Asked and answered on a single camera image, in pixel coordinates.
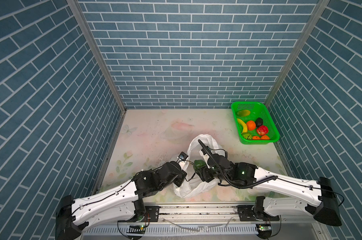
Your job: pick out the yellow banana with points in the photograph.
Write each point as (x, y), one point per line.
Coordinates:
(243, 125)

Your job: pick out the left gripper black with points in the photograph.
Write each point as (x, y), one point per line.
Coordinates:
(182, 177)

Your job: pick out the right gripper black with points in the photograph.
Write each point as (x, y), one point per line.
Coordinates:
(204, 174)

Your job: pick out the green plastic basket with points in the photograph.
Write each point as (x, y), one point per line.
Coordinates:
(258, 110)

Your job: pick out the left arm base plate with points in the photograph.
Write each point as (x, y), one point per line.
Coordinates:
(149, 214)

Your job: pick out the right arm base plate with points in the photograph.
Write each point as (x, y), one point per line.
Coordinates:
(253, 213)

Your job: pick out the dark avocado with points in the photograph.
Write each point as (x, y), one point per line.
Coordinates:
(259, 122)

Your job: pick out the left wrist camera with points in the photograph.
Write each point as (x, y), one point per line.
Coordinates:
(182, 158)

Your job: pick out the red apple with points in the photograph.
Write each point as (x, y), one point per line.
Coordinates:
(262, 130)

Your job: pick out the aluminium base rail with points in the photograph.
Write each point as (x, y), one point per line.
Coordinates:
(207, 221)

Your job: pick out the white plastic bag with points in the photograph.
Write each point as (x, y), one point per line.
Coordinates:
(196, 186)

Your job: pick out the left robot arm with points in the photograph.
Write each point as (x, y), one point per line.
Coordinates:
(122, 203)

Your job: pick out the dark green cucumber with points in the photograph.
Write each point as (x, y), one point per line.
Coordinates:
(199, 166)

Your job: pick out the orange tangerine in basket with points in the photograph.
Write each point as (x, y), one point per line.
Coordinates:
(265, 137)

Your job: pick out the green custard apple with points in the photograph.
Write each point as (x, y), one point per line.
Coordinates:
(247, 136)

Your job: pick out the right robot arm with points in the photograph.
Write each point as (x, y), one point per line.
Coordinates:
(315, 198)

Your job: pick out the green yellow mango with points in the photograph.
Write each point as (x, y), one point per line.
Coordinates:
(243, 113)

